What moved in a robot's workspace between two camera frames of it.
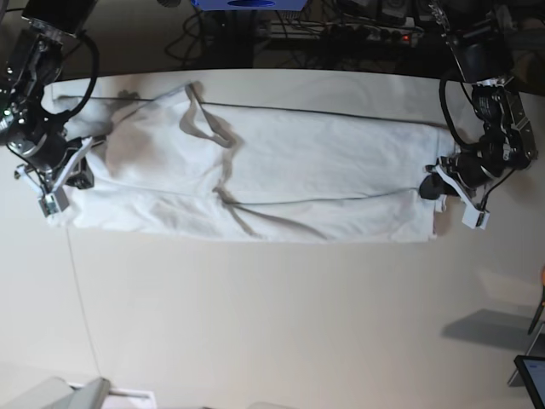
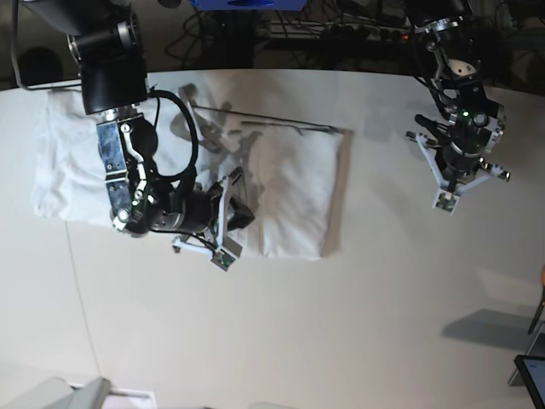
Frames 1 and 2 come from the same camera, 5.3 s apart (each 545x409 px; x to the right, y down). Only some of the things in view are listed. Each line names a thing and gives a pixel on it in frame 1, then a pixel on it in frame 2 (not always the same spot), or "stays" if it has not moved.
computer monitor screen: (532, 372) stays
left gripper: (49, 158) -> (207, 213)
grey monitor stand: (536, 348) stays
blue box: (249, 5) stays
